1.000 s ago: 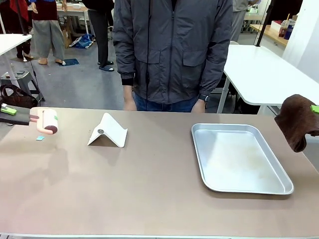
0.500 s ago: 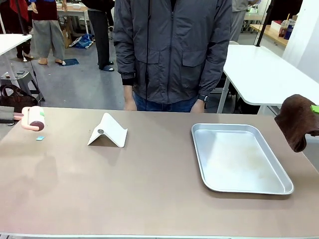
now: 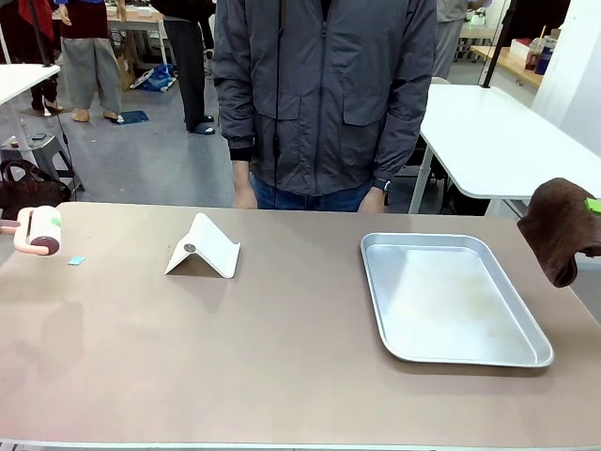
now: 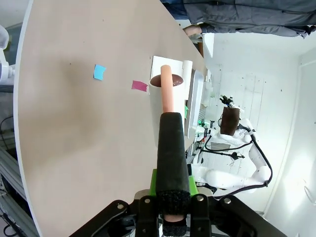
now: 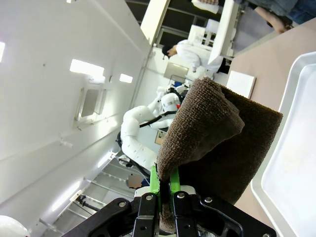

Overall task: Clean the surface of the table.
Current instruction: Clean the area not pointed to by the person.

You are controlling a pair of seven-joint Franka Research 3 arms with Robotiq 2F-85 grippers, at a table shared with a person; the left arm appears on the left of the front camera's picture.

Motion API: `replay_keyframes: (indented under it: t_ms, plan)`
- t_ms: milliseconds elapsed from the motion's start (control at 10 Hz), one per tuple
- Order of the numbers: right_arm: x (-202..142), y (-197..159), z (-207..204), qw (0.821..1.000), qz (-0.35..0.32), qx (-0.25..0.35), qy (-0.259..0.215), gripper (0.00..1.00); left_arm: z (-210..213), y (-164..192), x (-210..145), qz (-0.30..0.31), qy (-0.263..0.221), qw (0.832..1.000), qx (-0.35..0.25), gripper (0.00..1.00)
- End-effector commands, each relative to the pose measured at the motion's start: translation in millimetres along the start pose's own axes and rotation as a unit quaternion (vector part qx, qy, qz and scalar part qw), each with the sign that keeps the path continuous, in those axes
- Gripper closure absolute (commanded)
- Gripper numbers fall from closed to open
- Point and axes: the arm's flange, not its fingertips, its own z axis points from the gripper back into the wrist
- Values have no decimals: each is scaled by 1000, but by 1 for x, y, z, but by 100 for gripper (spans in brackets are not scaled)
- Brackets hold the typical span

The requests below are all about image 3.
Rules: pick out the brown cloth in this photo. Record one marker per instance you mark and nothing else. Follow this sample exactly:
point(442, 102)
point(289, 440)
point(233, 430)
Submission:
point(559, 230)

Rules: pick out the pink lint roller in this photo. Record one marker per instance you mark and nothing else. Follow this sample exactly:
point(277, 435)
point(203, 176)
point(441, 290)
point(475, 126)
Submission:
point(42, 230)

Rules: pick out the person's left forearm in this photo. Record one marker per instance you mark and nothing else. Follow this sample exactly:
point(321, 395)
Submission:
point(408, 122)

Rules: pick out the person's right forearm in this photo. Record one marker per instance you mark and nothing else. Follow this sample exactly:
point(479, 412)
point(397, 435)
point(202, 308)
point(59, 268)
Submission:
point(235, 108)

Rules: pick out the person's left hand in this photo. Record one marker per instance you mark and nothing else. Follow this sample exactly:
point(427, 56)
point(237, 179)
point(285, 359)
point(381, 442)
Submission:
point(372, 199)

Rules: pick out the person's right hand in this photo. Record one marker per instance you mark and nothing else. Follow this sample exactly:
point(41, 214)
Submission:
point(244, 188)

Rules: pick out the wooden table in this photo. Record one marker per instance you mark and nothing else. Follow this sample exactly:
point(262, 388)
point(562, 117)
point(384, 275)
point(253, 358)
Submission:
point(512, 66)

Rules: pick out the drink cup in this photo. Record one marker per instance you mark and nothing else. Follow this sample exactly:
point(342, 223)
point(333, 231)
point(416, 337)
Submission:
point(534, 51)

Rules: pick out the metal tray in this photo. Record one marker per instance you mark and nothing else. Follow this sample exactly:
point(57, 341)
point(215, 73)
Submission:
point(446, 305)

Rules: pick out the black pole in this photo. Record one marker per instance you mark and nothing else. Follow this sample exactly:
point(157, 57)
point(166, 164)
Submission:
point(495, 47)

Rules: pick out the black wristwatch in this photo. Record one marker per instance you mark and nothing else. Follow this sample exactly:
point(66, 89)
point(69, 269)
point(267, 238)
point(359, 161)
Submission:
point(383, 184)

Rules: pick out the bystander in grey top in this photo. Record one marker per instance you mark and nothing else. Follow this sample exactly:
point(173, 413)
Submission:
point(448, 37)

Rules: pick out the blue jeans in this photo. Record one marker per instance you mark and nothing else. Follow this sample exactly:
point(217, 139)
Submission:
point(305, 199)

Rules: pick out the person in grey jacket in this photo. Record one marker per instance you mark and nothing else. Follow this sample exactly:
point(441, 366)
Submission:
point(324, 94)

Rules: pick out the white folded stand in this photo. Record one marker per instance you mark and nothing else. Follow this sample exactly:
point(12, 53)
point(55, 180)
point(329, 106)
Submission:
point(206, 253)

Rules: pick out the bystander in black trousers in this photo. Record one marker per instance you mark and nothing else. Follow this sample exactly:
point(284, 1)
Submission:
point(190, 70)

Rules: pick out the blue bag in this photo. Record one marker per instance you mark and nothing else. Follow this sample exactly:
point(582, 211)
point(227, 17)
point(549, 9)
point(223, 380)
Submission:
point(157, 77)

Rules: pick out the blue floor mat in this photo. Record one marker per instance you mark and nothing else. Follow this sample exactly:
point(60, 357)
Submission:
point(131, 117)

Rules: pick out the teal paper scrap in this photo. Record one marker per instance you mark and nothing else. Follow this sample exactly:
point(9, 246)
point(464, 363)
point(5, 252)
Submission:
point(76, 260)

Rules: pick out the bystander in grey trousers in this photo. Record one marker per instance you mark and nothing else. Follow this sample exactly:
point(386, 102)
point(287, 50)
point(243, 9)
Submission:
point(89, 61)

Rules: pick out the green paper scrap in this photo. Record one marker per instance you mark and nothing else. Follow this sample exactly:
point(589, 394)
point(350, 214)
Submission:
point(56, 221)

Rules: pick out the grey stool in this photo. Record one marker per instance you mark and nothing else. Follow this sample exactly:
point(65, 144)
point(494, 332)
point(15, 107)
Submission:
point(47, 150)

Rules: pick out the brown bag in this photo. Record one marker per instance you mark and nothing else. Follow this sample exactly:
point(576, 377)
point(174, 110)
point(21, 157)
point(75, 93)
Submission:
point(28, 188)

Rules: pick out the small white table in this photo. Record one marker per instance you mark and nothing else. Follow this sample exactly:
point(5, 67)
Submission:
point(19, 80)

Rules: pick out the bystander in red clothes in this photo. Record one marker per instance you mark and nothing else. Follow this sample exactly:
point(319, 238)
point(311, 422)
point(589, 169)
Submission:
point(28, 28)

